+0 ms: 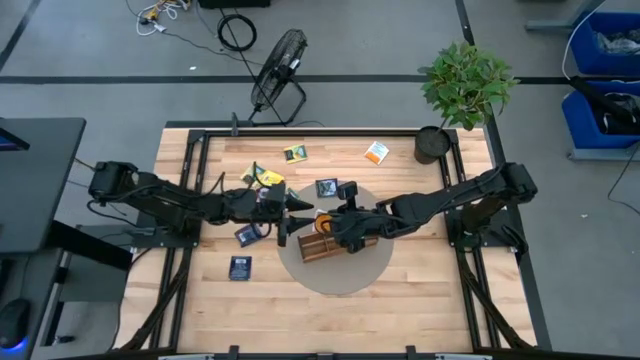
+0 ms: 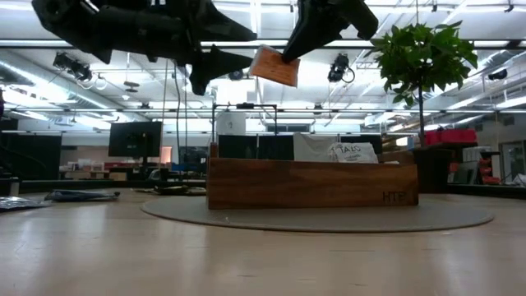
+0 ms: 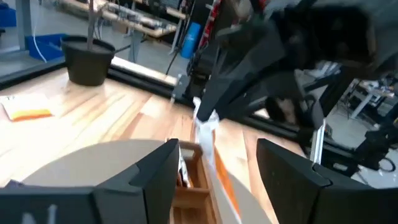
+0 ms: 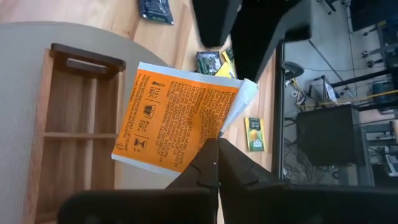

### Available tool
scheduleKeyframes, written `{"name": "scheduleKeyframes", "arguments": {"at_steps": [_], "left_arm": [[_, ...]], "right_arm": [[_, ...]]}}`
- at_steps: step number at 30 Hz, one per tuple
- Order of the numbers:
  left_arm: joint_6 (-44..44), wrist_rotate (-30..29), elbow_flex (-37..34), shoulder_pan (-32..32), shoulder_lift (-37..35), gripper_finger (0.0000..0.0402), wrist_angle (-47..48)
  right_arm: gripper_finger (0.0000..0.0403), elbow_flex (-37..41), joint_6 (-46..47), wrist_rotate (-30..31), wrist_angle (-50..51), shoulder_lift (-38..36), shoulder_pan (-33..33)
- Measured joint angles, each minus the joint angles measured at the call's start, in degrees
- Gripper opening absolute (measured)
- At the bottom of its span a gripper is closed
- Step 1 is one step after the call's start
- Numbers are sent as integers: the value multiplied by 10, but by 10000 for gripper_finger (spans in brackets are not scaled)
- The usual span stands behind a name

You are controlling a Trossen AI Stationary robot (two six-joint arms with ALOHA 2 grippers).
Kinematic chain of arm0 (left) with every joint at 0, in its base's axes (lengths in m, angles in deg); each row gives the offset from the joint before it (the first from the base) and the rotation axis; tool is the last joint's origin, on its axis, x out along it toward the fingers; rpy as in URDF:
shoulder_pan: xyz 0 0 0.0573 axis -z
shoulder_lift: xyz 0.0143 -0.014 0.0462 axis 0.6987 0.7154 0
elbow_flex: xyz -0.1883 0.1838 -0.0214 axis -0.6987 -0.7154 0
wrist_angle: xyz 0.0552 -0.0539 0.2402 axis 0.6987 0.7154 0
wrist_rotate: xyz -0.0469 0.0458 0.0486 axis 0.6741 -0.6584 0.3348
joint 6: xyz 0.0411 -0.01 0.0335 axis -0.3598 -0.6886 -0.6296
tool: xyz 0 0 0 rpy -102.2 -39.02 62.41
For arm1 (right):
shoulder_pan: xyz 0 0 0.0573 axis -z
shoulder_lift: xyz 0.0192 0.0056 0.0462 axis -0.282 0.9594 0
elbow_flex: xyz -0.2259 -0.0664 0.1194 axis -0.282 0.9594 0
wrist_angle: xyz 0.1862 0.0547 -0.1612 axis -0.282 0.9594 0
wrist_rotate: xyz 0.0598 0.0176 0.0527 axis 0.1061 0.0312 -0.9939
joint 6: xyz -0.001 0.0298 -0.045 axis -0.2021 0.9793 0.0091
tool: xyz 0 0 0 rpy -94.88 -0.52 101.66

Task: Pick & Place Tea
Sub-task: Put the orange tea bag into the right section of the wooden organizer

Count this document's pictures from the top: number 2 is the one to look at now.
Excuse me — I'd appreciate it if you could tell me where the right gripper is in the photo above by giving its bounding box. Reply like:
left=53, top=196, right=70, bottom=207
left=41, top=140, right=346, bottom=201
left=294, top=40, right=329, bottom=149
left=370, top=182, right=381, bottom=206
left=281, top=0, right=379, bottom=63

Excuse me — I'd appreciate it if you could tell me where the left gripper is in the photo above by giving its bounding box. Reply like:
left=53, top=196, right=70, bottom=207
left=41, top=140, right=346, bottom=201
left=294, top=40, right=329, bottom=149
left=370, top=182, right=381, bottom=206
left=96, top=0, right=256, bottom=95

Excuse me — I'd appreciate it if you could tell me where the blackcurrant tea packet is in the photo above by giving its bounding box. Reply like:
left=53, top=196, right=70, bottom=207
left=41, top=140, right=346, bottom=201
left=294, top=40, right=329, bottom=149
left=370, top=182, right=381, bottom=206
left=0, top=196, right=53, bottom=212
left=152, top=184, right=191, bottom=197
left=44, top=188, right=121, bottom=203

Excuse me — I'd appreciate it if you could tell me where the wooden tea organizer box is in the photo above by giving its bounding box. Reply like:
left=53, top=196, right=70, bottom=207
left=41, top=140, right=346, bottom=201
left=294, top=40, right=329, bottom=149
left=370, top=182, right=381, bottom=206
left=206, top=141, right=420, bottom=210

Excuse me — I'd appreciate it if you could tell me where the potted green plant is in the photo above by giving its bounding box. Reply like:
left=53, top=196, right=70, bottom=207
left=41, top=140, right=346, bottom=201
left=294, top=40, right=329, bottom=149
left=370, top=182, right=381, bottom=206
left=369, top=20, right=480, bottom=194

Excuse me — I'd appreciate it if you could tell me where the black computer monitor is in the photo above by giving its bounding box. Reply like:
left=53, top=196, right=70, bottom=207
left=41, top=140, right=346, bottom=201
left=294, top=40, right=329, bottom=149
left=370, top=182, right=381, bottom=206
left=108, top=120, right=164, bottom=169

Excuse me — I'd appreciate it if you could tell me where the white cloth panel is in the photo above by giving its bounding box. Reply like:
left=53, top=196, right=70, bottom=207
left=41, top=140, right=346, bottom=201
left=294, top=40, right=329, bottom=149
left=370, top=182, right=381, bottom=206
left=293, top=132, right=336, bottom=163

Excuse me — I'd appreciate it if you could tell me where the red storage bin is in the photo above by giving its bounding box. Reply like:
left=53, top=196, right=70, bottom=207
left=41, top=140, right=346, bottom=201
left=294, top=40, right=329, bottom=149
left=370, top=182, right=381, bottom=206
left=424, top=128, right=478, bottom=146

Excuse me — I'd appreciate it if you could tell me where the round grey mat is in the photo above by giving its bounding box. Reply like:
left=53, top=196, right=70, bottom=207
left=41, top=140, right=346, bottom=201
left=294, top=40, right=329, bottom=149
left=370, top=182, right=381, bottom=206
left=140, top=196, right=495, bottom=234

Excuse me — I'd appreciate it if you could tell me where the black overhead light beam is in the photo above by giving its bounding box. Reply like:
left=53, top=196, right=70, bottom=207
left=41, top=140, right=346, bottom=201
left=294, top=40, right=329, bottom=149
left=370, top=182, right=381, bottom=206
left=0, top=38, right=526, bottom=50

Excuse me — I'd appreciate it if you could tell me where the black aluminium table frame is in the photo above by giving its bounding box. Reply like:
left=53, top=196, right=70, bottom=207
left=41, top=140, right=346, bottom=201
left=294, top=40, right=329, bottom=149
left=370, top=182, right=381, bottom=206
left=0, top=177, right=526, bottom=201

